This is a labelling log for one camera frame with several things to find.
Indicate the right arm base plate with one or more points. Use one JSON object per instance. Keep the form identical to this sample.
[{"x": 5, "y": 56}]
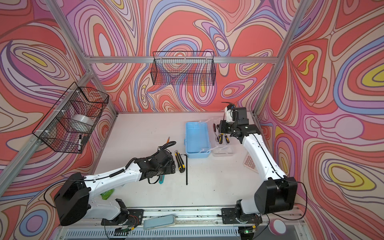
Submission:
[{"x": 236, "y": 216}]

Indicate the black wire basket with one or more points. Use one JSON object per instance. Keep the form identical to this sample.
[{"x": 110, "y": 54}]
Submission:
[
  {"x": 183, "y": 68},
  {"x": 61, "y": 133}
]

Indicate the yellow black utility knife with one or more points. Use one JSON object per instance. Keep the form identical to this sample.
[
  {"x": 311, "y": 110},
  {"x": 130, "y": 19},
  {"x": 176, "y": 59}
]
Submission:
[{"x": 180, "y": 162}]

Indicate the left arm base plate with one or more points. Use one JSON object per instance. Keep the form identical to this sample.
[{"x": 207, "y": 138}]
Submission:
[{"x": 132, "y": 218}]

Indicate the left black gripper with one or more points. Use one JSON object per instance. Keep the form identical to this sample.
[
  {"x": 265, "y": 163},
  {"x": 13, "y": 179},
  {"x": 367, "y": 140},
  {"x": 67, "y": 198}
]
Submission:
[{"x": 171, "y": 168}]

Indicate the back black wire basket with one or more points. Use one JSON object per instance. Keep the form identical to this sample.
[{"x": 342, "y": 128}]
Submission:
[{"x": 183, "y": 68}]

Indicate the black ratchet wrench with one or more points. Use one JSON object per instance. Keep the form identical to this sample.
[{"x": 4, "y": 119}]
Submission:
[{"x": 216, "y": 133}]

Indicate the black marker pen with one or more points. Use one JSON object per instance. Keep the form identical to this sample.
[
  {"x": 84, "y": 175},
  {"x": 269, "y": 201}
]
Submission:
[{"x": 80, "y": 143}]

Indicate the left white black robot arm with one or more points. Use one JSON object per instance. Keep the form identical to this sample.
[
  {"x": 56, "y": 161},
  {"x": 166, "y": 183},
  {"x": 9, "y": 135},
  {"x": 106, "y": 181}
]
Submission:
[{"x": 80, "y": 196}]

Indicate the large black hex key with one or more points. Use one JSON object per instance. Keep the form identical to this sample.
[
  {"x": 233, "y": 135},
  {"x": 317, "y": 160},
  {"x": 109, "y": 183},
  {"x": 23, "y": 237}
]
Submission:
[{"x": 185, "y": 157}]

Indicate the teal utility knife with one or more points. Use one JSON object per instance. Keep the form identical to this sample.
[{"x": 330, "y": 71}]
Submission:
[{"x": 161, "y": 181}]

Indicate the silver tape roll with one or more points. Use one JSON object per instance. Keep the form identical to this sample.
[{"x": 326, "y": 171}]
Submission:
[{"x": 83, "y": 119}]

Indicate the blue plastic tool box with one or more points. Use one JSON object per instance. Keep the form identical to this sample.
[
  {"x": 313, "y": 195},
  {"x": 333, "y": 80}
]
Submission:
[{"x": 200, "y": 140}]

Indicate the pink calculator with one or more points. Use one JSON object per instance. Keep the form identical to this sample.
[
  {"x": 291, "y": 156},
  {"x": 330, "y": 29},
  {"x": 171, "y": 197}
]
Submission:
[{"x": 249, "y": 163}]

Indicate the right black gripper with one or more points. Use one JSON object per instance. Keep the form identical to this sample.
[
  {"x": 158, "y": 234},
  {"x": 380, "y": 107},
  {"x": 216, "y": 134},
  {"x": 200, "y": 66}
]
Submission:
[{"x": 222, "y": 124}]

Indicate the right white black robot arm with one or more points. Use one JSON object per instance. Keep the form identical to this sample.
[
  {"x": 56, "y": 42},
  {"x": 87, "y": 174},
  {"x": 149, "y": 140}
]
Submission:
[{"x": 276, "y": 192}]

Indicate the green packet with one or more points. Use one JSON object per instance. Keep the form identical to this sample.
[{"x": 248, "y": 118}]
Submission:
[{"x": 107, "y": 194}]

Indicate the left black wire basket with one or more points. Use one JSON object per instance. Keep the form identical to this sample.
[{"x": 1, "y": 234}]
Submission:
[{"x": 61, "y": 133}]

